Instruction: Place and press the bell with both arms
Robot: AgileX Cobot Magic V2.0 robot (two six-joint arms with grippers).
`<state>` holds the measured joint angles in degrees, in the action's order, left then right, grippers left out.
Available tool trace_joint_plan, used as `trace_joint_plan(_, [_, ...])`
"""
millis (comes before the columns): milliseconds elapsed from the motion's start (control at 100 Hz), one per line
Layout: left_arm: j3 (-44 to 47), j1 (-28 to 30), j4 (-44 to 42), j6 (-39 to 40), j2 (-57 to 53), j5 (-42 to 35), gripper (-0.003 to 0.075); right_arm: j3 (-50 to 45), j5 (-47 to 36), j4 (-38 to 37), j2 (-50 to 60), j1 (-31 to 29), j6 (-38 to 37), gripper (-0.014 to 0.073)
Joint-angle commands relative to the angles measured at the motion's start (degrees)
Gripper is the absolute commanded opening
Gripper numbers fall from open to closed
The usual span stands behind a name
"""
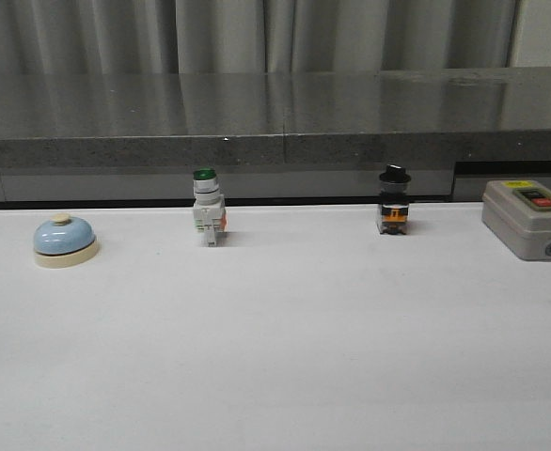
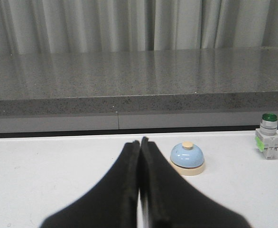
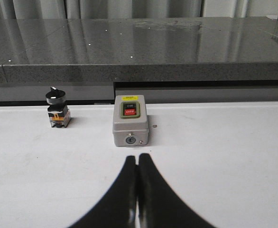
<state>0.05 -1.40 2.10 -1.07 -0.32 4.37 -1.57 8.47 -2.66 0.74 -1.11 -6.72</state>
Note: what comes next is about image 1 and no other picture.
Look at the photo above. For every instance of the grey push-button control box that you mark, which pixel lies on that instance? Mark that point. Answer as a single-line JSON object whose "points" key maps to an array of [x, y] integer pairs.
{"points": [[519, 214]]}

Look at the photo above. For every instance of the blue cream desk bell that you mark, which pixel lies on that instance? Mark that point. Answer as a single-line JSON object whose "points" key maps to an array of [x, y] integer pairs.
{"points": [[64, 241]]}

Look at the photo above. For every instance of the grey curtain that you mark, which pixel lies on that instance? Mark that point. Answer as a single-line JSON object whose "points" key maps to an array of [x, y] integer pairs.
{"points": [[69, 37]]}

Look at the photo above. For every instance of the green pushbutton switch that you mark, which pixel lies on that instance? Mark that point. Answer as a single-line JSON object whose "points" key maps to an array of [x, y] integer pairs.
{"points": [[209, 209]]}

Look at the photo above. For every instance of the grey stone counter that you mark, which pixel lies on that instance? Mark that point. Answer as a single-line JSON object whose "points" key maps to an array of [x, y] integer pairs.
{"points": [[134, 140]]}

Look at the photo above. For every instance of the black rotary selector switch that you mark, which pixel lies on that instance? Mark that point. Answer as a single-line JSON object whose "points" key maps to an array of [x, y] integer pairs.
{"points": [[393, 209]]}

